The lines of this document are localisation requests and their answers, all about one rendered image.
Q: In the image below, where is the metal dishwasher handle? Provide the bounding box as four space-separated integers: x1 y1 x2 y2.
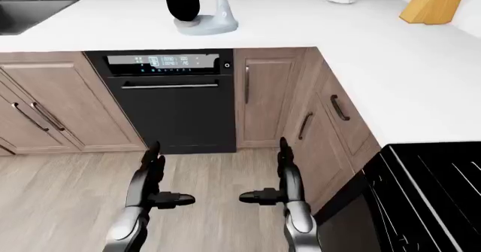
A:
120 78 220 90

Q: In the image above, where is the narrow wooden cabinet door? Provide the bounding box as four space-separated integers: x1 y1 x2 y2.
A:
237 57 304 148

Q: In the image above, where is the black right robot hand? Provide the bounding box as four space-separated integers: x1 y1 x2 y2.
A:
238 136 304 207

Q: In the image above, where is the grey stand mixer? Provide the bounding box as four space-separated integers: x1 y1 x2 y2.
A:
173 0 239 36

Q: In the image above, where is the black mixer bowl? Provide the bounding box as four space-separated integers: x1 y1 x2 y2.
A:
163 0 201 23

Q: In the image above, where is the wooden knife block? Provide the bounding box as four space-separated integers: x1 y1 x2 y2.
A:
398 0 472 26

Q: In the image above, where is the dark kitchen sink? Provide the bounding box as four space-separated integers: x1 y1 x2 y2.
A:
0 0 83 36

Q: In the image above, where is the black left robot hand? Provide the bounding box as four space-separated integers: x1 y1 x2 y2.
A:
126 140 196 210

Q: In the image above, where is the black dishwasher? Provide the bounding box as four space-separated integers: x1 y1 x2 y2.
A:
83 48 237 155

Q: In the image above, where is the black stove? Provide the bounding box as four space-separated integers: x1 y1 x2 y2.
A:
314 141 481 252

